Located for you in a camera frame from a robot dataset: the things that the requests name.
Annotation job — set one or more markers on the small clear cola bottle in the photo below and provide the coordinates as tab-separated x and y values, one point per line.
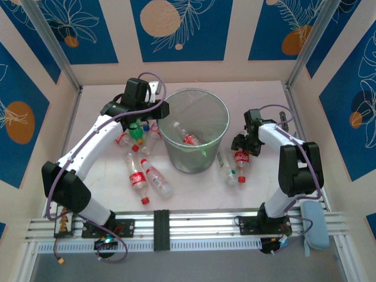
242	158

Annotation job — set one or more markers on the green plastic bottle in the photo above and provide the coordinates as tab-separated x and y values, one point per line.
135	132

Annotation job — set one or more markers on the clear bottle red white blue label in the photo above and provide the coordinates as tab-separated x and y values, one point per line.
148	145

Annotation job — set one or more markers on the small bottle red label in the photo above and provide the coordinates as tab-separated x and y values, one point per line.
123	139

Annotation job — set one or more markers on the clear bottle white label red cap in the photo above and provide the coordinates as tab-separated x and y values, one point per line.
157	179

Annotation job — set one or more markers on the large clear cola bottle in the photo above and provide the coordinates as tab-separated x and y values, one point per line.
137	179

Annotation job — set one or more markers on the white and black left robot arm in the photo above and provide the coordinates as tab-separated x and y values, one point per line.
88	147

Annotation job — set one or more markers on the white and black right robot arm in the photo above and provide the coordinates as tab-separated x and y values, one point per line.
276	132

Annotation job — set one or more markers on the grey mesh waste bin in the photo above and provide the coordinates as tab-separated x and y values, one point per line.
191	164

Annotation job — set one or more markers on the black terminal block orange connectors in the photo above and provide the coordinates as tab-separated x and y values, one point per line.
63	224

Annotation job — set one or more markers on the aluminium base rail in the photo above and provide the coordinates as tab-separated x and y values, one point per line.
205	223

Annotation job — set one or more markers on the aluminium corner post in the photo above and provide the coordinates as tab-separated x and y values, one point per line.
319	29
45	29

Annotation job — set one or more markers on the black centre rail bracket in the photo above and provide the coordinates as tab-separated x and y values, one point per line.
161	229

